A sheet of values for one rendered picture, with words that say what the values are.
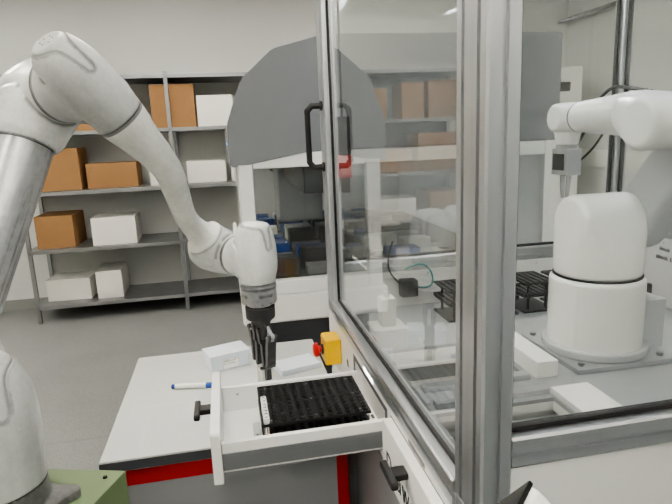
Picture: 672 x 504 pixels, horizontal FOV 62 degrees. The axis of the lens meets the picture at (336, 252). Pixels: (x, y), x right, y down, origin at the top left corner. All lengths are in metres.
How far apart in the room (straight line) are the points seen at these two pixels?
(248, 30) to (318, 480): 4.49
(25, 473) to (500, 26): 0.91
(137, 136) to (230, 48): 4.27
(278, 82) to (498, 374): 1.42
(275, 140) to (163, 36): 3.61
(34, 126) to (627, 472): 1.13
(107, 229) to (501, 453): 4.52
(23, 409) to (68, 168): 4.13
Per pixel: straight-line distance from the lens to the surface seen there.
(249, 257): 1.36
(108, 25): 5.50
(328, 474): 1.48
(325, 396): 1.25
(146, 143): 1.17
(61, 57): 1.12
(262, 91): 1.91
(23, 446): 1.03
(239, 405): 1.36
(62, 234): 5.14
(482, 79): 0.63
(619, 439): 0.82
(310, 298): 2.01
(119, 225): 5.00
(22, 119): 1.23
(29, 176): 1.22
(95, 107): 1.13
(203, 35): 5.42
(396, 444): 1.03
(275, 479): 1.46
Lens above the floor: 1.46
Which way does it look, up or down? 12 degrees down
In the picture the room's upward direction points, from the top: 2 degrees counter-clockwise
